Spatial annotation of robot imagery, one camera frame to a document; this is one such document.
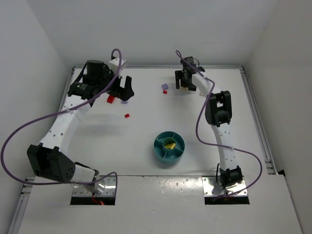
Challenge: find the long yellow lego plate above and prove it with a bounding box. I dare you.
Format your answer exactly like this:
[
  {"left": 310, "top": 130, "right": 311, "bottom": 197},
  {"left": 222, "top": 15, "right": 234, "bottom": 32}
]
[{"left": 165, "top": 143, "right": 176, "bottom": 150}]

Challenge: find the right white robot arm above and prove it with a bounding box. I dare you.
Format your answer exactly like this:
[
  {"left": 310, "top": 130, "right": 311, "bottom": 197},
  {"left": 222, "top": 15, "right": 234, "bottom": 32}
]
[{"left": 175, "top": 57, "right": 243, "bottom": 189}]

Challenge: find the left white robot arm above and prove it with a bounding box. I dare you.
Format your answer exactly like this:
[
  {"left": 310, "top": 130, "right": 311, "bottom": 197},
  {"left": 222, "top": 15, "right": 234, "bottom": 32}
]
[{"left": 27, "top": 58, "right": 134, "bottom": 183}]

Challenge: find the red curved lego piece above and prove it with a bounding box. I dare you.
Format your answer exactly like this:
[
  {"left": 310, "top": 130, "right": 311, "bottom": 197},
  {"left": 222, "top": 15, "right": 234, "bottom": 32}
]
[{"left": 107, "top": 96, "right": 115, "bottom": 103}]

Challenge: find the lavender lego brick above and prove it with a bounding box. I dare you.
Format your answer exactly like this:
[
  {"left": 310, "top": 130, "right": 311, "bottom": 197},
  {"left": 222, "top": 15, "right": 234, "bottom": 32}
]
[{"left": 161, "top": 83, "right": 169, "bottom": 90}]

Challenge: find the teal divided round container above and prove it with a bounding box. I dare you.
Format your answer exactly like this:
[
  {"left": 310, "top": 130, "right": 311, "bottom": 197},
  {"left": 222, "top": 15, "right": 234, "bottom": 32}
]
[{"left": 154, "top": 131, "right": 185, "bottom": 166}]

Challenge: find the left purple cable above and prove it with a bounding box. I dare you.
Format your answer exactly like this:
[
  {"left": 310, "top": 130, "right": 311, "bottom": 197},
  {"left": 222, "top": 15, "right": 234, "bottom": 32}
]
[{"left": 0, "top": 49, "right": 122, "bottom": 188}]

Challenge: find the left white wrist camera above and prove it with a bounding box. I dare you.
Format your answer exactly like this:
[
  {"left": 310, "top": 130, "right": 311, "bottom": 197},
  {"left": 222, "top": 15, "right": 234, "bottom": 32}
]
[{"left": 108, "top": 58, "right": 126, "bottom": 73}]

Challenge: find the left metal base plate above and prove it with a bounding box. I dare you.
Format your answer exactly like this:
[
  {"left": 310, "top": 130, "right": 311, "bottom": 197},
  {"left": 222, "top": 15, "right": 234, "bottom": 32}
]
[{"left": 72, "top": 176, "right": 117, "bottom": 197}]

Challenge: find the metal base plate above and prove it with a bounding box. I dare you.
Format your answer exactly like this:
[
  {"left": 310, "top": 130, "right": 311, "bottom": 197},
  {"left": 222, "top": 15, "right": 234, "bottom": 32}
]
[
  {"left": 72, "top": 176, "right": 117, "bottom": 197},
  {"left": 202, "top": 176, "right": 248, "bottom": 197}
]

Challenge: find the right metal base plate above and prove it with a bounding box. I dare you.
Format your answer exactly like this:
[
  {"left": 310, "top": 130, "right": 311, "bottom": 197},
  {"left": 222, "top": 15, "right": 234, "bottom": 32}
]
[{"left": 202, "top": 176, "right": 248, "bottom": 197}]

